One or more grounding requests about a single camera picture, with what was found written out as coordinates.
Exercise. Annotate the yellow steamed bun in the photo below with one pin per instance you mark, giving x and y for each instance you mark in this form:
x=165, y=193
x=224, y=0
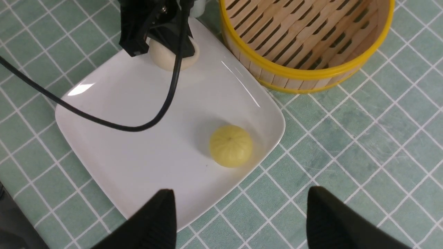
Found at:
x=231, y=146

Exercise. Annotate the white steamed bun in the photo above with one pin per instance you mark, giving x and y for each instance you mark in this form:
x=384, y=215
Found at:
x=165, y=59

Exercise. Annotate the yellow rimmed bamboo steamer basket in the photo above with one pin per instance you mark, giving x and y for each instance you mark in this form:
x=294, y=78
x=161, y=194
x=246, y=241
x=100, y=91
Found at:
x=304, y=46

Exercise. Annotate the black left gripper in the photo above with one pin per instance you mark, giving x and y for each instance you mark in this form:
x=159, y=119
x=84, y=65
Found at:
x=161, y=19

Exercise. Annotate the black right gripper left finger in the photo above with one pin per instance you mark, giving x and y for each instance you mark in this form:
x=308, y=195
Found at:
x=154, y=226

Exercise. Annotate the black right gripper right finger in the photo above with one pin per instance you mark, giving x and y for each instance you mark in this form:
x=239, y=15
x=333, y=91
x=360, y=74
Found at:
x=333, y=225

